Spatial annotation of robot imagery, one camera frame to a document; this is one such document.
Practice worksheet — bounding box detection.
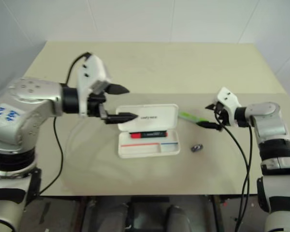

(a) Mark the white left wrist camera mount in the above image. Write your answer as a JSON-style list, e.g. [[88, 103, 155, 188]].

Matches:
[[76, 54, 114, 117]]

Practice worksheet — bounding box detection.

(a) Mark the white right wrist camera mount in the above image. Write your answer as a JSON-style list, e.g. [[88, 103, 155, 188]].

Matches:
[[216, 87, 243, 127]]

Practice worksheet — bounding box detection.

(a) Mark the white plastic pencil case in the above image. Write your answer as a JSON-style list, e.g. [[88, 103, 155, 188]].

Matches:
[[115, 103, 181, 159]]

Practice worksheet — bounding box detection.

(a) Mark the dark table frame leg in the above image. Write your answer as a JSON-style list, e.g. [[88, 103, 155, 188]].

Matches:
[[207, 195, 229, 232]]

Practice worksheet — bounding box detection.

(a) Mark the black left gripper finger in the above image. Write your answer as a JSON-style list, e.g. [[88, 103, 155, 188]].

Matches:
[[104, 83, 131, 96], [103, 112, 139, 125]]

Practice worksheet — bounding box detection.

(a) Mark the black marker with red cap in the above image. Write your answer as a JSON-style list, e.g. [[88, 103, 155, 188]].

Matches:
[[128, 130, 169, 140]]

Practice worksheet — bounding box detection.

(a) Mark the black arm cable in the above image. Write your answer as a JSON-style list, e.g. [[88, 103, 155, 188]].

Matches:
[[39, 51, 92, 195], [214, 106, 254, 232]]

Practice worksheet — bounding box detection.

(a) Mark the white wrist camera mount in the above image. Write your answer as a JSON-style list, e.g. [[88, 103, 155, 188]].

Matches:
[[76, 54, 114, 117], [216, 87, 243, 127]]

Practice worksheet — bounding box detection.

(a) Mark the green marker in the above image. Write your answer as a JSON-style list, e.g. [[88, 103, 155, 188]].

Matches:
[[178, 111, 209, 124]]

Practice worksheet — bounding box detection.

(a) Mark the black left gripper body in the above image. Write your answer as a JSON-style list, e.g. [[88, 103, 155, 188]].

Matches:
[[87, 81, 111, 121]]

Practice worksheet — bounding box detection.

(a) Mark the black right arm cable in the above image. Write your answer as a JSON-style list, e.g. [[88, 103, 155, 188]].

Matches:
[[214, 106, 254, 232]]

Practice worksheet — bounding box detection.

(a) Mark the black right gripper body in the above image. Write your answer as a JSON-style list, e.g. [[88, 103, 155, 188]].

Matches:
[[213, 102, 232, 127]]

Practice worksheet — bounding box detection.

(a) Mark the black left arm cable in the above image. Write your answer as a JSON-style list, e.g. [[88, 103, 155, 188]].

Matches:
[[39, 51, 92, 195]]

